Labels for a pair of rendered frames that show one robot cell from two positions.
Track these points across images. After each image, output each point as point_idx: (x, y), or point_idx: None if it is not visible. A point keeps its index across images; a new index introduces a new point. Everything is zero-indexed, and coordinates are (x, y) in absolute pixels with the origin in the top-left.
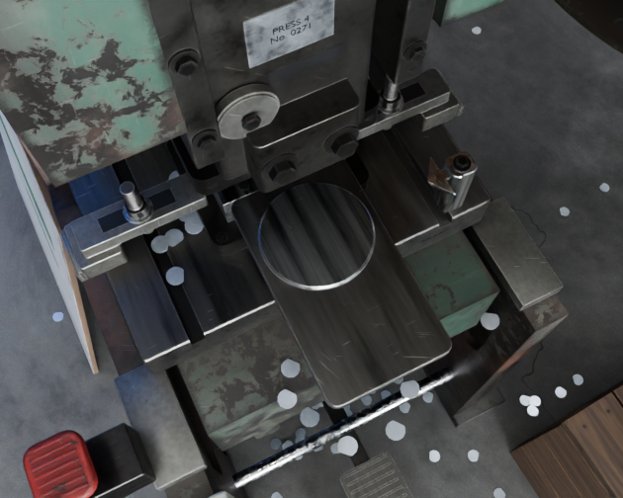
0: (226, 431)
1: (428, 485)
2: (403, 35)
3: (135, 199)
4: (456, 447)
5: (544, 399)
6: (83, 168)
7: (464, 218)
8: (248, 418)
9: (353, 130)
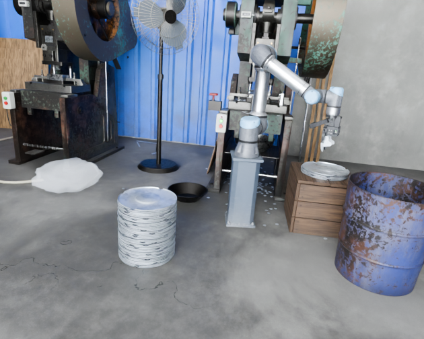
0: (232, 115)
1: (260, 202)
2: None
3: (239, 89)
4: (271, 202)
5: None
6: (239, 51)
7: (282, 108)
8: (236, 114)
9: None
